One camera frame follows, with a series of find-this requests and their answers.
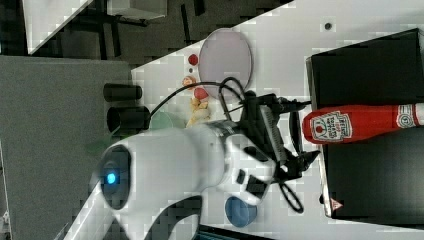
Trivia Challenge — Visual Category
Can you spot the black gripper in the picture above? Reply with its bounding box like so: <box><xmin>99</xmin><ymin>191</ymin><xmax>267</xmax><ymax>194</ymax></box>
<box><xmin>239</xmin><ymin>91</ymin><xmax>320</xmax><ymax>181</ymax></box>

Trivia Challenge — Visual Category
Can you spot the red plush ketchup bottle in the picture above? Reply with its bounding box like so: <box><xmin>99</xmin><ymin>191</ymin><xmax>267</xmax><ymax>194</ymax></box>
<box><xmin>302</xmin><ymin>103</ymin><xmax>424</xmax><ymax>145</ymax></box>

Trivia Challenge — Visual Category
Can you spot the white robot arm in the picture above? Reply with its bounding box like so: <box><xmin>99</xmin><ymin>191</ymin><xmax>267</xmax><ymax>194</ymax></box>
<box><xmin>59</xmin><ymin>91</ymin><xmax>318</xmax><ymax>240</ymax></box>

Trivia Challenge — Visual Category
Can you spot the blue cup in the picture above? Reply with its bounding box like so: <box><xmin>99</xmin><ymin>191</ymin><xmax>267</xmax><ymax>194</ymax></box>
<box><xmin>225</xmin><ymin>196</ymin><xmax>257</xmax><ymax>228</ymax></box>

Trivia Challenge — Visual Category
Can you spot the red strawberry toy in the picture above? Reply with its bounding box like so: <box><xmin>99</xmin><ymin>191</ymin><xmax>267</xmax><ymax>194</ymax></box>
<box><xmin>194</xmin><ymin>88</ymin><xmax>209</xmax><ymax>100</ymax></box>

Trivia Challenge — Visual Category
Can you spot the lilac round plate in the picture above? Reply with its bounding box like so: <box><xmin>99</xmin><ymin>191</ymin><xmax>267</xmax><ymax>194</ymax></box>
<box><xmin>198</xmin><ymin>28</ymin><xmax>253</xmax><ymax>88</ymax></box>

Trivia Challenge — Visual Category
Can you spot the black round pot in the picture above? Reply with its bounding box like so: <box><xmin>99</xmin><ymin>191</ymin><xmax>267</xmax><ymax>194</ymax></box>
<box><xmin>106</xmin><ymin>106</ymin><xmax>151</xmax><ymax>134</ymax></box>

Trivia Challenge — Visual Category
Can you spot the black cylinder container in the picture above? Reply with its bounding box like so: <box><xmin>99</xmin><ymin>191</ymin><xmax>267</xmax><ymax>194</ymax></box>
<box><xmin>103</xmin><ymin>83</ymin><xmax>142</xmax><ymax>102</ymax></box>

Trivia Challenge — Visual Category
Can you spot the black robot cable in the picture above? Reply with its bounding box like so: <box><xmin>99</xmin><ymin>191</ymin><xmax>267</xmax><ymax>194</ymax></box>
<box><xmin>148</xmin><ymin>77</ymin><xmax>248</xmax><ymax>123</ymax></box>

